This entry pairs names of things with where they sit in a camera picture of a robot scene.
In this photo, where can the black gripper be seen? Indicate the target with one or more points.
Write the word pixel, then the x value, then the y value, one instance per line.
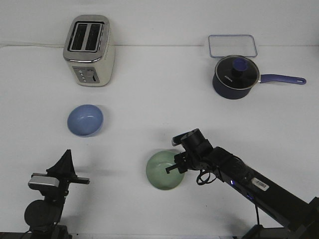
pixel 64 167
pixel 195 157

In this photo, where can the green bowl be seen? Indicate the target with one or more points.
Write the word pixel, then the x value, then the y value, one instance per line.
pixel 156 170

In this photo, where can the blue bowl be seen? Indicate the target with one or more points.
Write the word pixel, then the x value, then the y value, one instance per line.
pixel 85 120

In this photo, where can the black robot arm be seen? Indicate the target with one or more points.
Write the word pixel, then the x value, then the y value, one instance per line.
pixel 43 216
pixel 298 219

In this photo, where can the dark blue saucepan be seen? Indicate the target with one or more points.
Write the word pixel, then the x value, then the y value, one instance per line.
pixel 234 88

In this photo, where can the glass pot lid blue knob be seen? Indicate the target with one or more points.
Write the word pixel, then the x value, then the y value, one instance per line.
pixel 237 66

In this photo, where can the cream two-slot toaster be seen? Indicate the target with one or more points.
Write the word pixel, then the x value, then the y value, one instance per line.
pixel 89 50

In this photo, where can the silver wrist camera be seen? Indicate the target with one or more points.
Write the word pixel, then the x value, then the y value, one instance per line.
pixel 39 181
pixel 179 139

